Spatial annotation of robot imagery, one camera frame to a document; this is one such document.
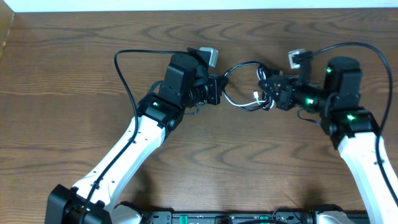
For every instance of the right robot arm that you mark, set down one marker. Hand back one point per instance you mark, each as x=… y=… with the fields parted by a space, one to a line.
x=353 y=130

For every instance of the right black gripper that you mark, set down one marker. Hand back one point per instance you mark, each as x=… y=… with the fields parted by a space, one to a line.
x=288 y=86

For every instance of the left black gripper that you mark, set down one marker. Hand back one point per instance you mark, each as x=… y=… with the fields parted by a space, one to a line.
x=218 y=84

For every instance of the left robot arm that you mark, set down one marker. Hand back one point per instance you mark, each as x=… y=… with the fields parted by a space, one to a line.
x=94 y=198

